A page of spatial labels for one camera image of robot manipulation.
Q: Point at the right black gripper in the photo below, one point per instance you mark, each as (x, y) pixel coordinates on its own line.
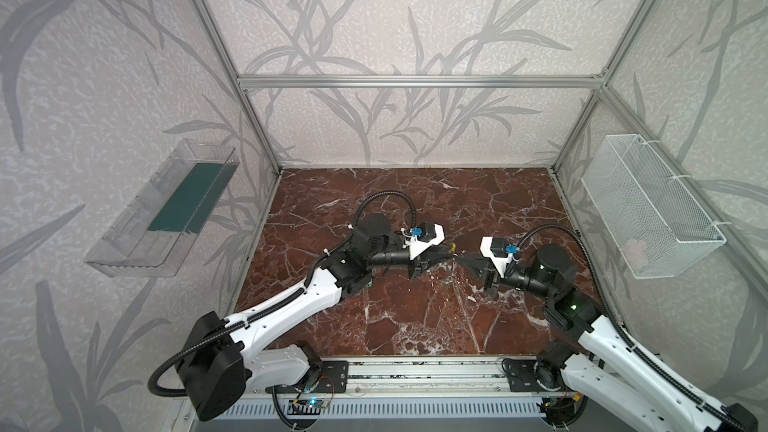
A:
(491, 270)

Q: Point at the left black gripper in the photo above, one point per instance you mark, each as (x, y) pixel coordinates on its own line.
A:
(414, 260)

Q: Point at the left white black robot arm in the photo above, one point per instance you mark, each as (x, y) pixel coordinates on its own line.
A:
(335, 275)

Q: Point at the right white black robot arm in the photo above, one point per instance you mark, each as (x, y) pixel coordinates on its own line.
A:
(601, 360)

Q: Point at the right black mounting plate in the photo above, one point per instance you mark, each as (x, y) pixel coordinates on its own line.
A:
(529, 375)

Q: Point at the black mounting plate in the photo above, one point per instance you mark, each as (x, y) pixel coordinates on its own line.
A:
(529, 375)
(328, 377)

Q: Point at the pink object in basket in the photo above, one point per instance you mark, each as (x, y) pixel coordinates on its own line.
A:
(635, 253)

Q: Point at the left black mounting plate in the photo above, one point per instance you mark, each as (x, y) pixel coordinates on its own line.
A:
(328, 377)

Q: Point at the green led circuit board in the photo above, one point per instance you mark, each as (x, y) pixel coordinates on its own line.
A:
(307, 404)

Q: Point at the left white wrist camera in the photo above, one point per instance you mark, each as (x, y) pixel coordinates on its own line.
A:
(421, 237)

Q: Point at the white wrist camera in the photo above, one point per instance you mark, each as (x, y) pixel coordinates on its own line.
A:
(421, 237)
(501, 253)

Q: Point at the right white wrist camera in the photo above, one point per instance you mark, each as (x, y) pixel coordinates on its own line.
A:
(501, 253)

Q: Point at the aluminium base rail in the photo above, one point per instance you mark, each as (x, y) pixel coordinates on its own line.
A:
(420, 375)

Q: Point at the slotted grey cable duct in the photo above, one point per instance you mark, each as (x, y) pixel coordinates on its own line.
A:
(402, 408)

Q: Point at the white wire mesh basket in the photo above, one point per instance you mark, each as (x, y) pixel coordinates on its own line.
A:
(639, 196)

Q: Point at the aluminium frame crossbar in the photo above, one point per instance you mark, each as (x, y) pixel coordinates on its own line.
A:
(248, 82)

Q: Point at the clear plastic wall tray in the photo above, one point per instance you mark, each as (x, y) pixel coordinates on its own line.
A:
(153, 236)

